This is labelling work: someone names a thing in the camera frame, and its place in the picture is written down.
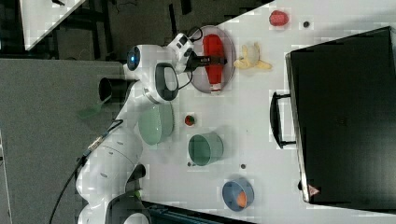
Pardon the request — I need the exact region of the light green bowl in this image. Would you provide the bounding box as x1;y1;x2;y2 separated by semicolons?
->
138;104;174;146

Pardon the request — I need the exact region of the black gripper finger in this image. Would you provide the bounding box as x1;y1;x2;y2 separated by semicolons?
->
199;55;226;60
199;60;227;65

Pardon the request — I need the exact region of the green cup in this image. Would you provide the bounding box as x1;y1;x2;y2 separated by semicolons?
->
188;133;224;166

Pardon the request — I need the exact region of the grey round plate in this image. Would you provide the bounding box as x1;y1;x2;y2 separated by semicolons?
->
190;25;236;93

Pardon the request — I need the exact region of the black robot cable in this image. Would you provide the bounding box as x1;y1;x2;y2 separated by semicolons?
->
48;119;124;224

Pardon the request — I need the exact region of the red plush ketchup bottle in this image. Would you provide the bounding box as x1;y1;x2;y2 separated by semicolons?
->
203;35;224;92

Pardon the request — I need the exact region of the yellow plush banana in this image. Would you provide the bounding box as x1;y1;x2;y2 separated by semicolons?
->
233;42;272;70

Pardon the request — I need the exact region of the orange toy in cup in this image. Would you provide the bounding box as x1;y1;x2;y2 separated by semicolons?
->
236;191;248;208

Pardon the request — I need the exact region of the small red tomato toy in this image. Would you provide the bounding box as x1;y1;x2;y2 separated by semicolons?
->
185;115;195;126

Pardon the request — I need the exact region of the black oven with handle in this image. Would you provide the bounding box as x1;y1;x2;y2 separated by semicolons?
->
285;26;396;214

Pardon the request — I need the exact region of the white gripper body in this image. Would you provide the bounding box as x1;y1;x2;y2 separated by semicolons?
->
166;33;194;74

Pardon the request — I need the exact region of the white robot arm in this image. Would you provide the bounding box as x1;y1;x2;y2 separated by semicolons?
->
76;34;227;224

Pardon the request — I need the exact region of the black cylinder on floor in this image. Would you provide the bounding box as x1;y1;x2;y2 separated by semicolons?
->
98;77;134;104

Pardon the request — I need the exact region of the blue cup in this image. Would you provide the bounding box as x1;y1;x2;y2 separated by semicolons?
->
222;177;255;212

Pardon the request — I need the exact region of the white table in background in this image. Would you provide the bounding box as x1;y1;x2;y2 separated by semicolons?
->
19;0;87;50

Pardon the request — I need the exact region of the red plush strawberry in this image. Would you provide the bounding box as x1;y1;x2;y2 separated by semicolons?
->
269;10;290;26

